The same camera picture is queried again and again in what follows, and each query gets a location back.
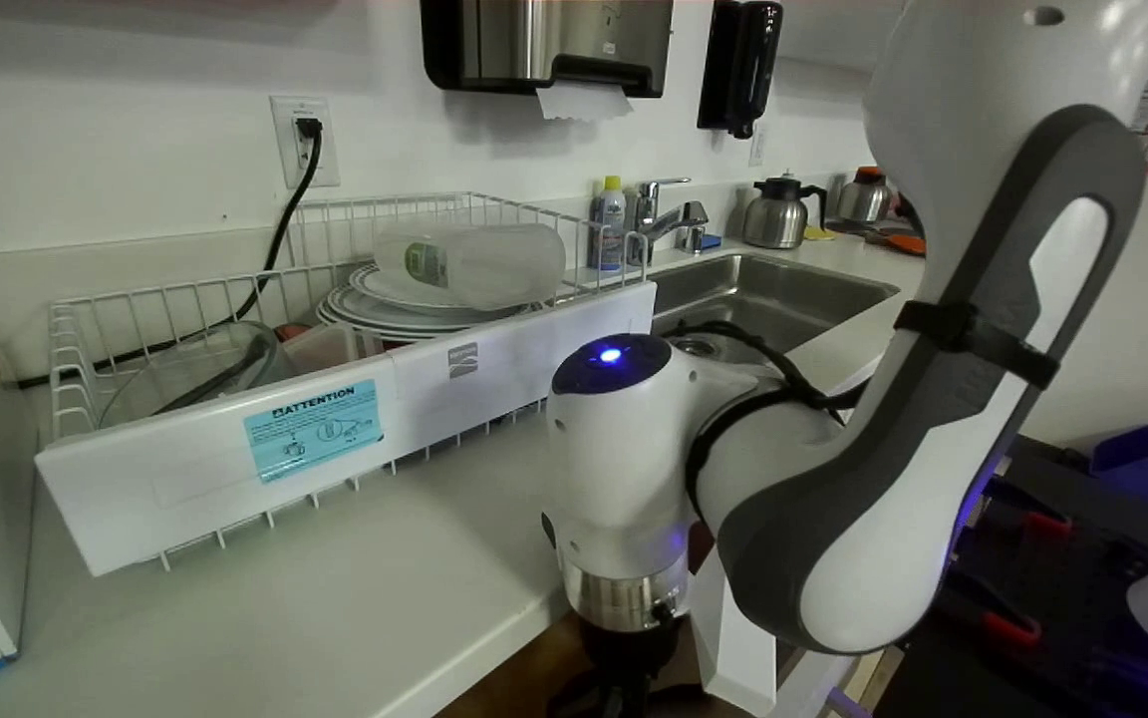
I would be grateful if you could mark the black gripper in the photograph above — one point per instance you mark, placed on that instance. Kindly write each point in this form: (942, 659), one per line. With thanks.
(628, 659)

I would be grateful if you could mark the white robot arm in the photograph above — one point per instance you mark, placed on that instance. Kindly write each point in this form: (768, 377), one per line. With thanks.
(628, 454)

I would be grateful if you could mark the black clamps with red grips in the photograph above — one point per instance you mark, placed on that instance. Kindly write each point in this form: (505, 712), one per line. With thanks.
(1027, 574)

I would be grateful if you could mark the dish soap bottle yellow cap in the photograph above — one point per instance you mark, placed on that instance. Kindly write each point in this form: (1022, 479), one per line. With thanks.
(607, 224)

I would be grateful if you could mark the chrome sink faucet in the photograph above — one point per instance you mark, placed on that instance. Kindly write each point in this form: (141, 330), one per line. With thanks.
(659, 221)

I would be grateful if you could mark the black robot cart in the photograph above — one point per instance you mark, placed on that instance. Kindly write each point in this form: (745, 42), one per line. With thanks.
(1077, 599)

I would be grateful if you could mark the orange red tool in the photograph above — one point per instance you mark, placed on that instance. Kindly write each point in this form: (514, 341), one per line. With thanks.
(897, 243)

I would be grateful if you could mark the steel kettle red lid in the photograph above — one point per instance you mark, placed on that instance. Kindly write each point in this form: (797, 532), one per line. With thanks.
(857, 200)

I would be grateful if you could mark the white paper towel sheet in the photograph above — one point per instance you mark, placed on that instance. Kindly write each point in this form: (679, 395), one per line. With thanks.
(581, 103)

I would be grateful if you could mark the steel paper towel dispenser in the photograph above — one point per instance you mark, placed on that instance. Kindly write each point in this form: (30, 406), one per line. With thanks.
(507, 42)

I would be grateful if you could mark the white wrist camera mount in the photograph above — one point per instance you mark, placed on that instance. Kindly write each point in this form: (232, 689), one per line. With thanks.
(745, 653)

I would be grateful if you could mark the white wall outlet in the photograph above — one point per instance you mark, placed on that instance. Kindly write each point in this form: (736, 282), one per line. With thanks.
(295, 161)

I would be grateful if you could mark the black wall soap dispenser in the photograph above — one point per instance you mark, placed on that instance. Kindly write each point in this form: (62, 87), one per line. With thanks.
(740, 67)

